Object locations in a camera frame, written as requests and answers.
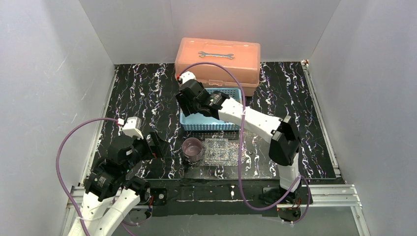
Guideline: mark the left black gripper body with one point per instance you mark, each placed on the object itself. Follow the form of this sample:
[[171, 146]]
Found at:
[[155, 146]]

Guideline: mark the clear plastic tray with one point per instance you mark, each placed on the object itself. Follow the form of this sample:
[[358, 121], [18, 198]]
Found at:
[[220, 152]]

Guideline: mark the purple mug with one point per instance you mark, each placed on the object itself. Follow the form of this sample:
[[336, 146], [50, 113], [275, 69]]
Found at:
[[192, 149]]

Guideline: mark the silver open-end wrench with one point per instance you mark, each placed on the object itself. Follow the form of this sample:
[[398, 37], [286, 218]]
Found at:
[[204, 54]]

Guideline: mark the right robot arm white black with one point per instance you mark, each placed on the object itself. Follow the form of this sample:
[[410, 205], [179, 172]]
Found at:
[[216, 108]]

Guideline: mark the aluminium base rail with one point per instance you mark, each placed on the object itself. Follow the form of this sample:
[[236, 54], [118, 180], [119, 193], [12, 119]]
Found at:
[[223, 198]]

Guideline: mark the light blue plastic basket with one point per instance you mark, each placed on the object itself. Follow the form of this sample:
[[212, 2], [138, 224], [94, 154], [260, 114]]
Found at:
[[198, 122]]

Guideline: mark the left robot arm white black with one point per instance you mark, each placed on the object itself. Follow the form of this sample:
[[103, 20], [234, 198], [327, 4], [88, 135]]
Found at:
[[109, 194]]

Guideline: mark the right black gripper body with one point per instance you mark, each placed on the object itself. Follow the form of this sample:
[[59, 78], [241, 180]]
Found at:
[[185, 101]]

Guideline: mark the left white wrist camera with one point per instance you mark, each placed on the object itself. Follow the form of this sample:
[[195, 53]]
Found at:
[[131, 127]]

